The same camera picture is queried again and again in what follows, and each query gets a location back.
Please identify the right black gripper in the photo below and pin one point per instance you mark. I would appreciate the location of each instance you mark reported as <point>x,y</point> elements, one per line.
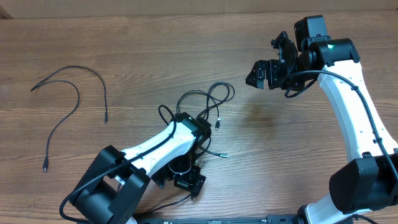
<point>270,73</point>

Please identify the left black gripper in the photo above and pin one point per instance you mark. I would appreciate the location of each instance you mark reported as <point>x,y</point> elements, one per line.
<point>189,184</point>

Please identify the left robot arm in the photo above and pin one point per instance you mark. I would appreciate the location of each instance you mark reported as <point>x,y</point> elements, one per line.
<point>112,187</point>

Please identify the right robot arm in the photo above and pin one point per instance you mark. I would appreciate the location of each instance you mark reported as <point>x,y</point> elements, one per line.
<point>368,182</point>

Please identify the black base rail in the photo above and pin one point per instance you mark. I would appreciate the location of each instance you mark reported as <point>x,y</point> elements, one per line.
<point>214,221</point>

